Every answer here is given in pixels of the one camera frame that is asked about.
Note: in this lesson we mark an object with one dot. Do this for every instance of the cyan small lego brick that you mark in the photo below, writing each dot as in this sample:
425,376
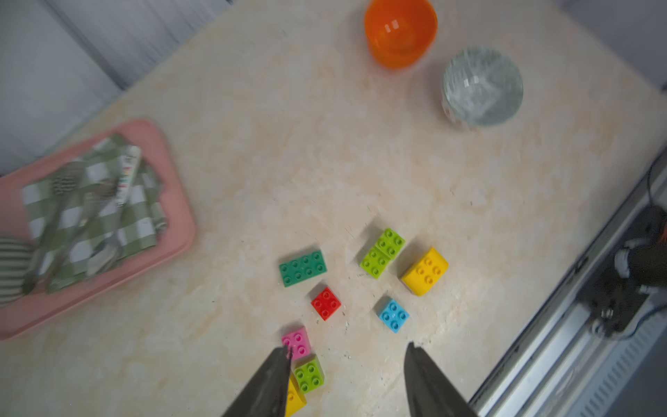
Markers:
393,315

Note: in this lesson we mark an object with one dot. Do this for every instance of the red small lego brick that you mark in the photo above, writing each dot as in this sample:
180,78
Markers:
326,303

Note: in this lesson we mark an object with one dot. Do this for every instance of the lime small lego brick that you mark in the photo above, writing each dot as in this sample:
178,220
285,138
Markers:
390,243

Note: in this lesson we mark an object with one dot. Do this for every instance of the striped ceramic cup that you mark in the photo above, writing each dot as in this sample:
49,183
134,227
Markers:
16,258

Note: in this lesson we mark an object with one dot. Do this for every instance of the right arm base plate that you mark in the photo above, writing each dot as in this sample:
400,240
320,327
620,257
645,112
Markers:
632,270

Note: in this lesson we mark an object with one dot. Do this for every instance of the yellow long lego brick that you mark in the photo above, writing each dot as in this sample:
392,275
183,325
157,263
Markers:
425,273

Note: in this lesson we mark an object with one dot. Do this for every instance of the orange plastic bowl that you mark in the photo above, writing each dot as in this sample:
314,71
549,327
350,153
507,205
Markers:
399,32

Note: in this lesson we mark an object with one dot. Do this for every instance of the lime long lego brick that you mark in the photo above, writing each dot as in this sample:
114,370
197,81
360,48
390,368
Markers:
375,262

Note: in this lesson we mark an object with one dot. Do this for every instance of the green checkered cloth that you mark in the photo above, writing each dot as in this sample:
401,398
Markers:
141,223

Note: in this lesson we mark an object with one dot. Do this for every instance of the pink small lego brick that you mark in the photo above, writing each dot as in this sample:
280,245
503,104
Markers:
298,342

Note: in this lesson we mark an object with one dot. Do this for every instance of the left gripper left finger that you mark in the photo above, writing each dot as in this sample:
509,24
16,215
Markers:
266,393

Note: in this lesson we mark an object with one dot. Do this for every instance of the front aluminium rail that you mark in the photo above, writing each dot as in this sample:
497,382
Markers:
557,366

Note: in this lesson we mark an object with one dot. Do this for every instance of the yellow lego brick upper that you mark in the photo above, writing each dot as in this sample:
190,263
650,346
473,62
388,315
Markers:
295,399

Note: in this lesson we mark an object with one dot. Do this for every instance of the pink plastic tray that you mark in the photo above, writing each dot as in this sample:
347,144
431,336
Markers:
34,310

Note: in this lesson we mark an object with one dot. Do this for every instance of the dark green long lego brick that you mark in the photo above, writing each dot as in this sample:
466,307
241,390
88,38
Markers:
302,268

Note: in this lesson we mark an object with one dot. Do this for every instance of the light green small lego brick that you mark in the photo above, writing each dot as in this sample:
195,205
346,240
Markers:
309,375

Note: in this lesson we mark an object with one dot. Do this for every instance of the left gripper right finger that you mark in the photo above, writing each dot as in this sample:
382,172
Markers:
428,391

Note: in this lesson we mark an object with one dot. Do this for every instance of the white utensil on cloth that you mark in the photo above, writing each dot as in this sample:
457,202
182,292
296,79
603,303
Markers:
109,250

